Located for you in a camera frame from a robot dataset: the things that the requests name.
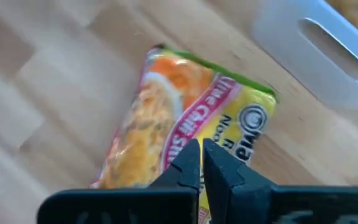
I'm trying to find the clear plastic bin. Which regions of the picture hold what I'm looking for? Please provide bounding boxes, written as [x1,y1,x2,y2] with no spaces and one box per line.
[252,0,358,110]

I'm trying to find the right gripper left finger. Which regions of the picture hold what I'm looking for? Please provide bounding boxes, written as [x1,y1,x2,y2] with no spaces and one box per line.
[37,139,201,224]

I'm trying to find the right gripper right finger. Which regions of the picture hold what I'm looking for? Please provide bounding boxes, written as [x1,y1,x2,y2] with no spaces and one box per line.
[203,139,358,224]

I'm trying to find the green-edged lime shrimp ramen packet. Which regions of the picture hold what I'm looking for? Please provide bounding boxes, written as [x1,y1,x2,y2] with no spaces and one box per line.
[89,43,278,224]

